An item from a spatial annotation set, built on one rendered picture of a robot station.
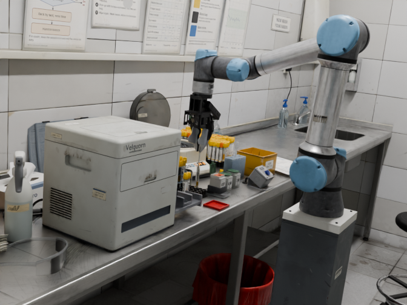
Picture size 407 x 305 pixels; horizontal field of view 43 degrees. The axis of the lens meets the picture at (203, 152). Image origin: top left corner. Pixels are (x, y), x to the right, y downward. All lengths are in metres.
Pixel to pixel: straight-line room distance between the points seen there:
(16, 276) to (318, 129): 0.93
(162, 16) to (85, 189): 1.21
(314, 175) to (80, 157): 0.69
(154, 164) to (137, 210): 0.13
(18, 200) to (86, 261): 0.24
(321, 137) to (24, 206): 0.87
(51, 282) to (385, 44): 3.34
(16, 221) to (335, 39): 1.00
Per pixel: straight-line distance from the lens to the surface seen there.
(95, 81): 2.14
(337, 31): 1.55
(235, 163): 2.10
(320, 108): 1.59
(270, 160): 2.26
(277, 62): 1.79
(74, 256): 1.37
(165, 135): 1.45
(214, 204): 1.82
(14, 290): 1.23
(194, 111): 1.79
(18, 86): 1.89
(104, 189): 1.36
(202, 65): 1.78
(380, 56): 4.14
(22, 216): 1.43
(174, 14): 2.49
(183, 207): 1.64
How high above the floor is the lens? 1.45
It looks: 13 degrees down
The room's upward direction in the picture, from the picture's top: 6 degrees clockwise
